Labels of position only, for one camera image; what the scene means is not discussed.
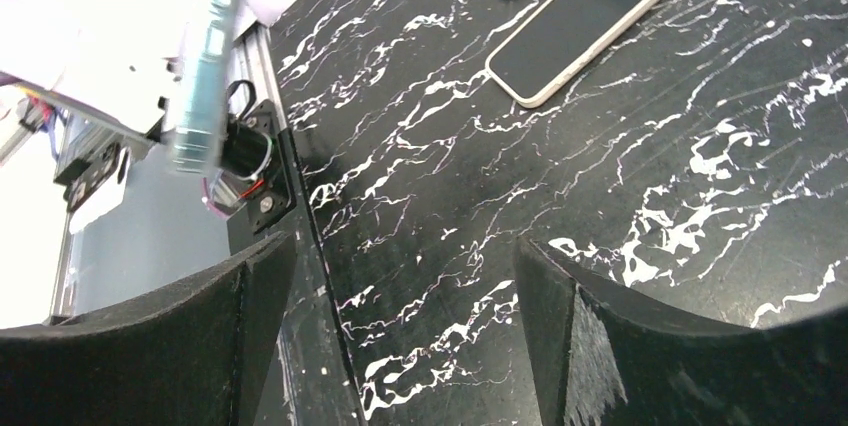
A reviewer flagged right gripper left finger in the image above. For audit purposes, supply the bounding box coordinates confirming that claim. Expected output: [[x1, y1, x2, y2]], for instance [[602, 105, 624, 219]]
[[1, 233, 297, 425]]

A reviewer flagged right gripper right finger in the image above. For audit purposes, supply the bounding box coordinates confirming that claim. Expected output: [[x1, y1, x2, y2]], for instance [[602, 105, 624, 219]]
[[513, 237, 847, 425]]

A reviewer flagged clear phone case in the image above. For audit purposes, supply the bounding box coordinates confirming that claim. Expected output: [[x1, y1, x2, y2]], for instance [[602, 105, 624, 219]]
[[163, 0, 243, 174]]

